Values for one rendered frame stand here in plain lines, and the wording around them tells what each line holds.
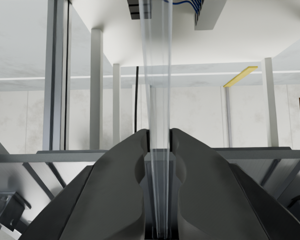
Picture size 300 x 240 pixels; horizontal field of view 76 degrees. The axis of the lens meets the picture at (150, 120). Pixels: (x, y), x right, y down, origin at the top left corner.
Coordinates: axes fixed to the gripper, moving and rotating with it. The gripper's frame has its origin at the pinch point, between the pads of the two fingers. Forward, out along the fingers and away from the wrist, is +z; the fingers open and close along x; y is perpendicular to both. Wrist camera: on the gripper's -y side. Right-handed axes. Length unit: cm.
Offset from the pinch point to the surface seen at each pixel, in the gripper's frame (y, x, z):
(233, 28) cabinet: -4, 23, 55
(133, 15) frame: -8.1, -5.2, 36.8
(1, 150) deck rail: 6.3, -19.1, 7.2
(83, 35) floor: 2, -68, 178
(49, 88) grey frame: 5.3, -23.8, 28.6
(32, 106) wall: 125, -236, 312
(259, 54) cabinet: 7, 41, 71
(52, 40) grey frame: -3.8, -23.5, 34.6
